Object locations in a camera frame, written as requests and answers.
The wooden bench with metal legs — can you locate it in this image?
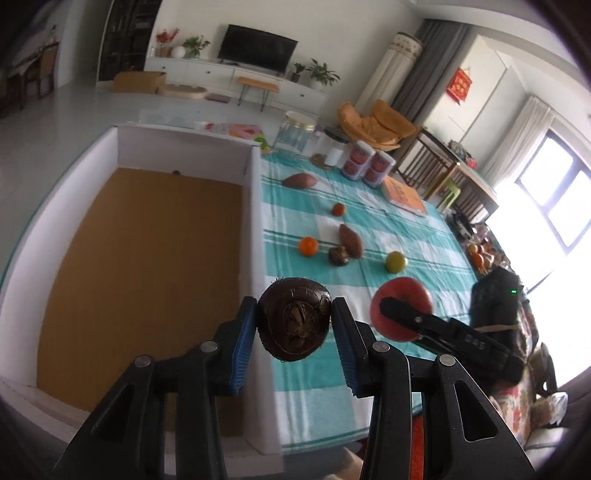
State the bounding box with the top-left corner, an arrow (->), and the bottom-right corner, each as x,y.
237,76 -> 280,112

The wooden slatted chair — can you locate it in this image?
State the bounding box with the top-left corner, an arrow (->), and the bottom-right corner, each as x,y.
397,129 -> 455,195

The white cup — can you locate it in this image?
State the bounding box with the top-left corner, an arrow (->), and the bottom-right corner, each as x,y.
323,129 -> 350,168

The pink printed card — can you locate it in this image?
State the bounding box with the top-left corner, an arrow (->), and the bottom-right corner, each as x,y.
225,122 -> 267,144

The white tower air conditioner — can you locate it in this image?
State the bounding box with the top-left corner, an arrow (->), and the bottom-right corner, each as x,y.
355,31 -> 424,116

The floral sofa cover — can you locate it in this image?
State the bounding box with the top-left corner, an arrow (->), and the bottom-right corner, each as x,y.
489,295 -> 568,446

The green plastic stool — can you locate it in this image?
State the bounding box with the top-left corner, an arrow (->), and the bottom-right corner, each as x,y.
436,180 -> 462,213

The grey curtain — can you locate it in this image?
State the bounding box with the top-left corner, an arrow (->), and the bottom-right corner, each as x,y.
392,18 -> 472,134

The dark brown sweet potato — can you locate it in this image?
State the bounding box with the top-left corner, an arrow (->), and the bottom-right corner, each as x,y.
338,223 -> 363,258

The red wall decoration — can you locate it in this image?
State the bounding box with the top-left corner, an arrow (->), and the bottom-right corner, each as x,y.
446,67 -> 473,106

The dark bookshelf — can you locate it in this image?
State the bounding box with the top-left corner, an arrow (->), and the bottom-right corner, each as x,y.
99,0 -> 162,81

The round wooden tray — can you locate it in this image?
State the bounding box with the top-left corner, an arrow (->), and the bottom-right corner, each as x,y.
164,84 -> 208,99

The large dark brown taro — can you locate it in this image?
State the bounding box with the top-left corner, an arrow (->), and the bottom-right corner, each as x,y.
257,277 -> 333,362

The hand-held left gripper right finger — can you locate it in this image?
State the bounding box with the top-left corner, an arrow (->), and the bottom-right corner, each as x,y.
331,296 -> 536,480

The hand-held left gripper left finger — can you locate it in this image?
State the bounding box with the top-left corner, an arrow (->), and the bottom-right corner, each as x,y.
53,296 -> 257,480

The orange book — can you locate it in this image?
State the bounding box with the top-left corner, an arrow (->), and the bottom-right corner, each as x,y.
381,176 -> 428,217

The orange lounge chair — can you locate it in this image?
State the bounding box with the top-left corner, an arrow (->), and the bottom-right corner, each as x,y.
337,99 -> 421,151

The broad leaf potted plant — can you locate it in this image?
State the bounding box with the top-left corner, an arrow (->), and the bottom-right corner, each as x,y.
307,58 -> 341,90

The leafy potted plant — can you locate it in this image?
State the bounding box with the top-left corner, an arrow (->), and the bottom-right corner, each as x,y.
182,36 -> 212,59

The red apple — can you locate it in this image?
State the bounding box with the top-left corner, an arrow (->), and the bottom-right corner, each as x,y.
369,277 -> 434,343

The white box with cardboard bottom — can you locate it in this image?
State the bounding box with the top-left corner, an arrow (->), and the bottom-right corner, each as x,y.
0,124 -> 284,455

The teal checkered tablecloth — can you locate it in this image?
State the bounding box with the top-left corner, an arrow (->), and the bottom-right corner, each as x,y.
252,151 -> 481,455

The white sheer curtain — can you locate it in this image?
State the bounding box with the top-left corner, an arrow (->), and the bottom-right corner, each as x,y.
480,95 -> 555,185

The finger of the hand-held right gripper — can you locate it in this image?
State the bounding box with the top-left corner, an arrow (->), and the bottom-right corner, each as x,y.
379,297 -> 462,352

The glass jar with gold lid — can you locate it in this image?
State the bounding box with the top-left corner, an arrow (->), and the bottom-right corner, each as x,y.
276,112 -> 317,154

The dark wooden chair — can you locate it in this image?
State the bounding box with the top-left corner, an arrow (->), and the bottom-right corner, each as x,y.
23,44 -> 61,97

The white television cabinet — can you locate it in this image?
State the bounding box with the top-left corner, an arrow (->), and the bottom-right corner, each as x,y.
145,56 -> 329,116

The black television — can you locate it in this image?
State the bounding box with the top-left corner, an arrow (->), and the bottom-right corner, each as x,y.
218,24 -> 298,76

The black framed window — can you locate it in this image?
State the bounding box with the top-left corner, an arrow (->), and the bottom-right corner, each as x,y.
515,129 -> 591,252

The red labelled can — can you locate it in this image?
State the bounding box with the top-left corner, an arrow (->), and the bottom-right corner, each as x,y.
342,141 -> 374,181
364,150 -> 396,188

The wooden dining table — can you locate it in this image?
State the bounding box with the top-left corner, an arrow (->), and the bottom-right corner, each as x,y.
429,161 -> 499,222

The red flower vase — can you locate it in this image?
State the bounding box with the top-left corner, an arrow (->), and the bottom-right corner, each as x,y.
156,28 -> 180,57

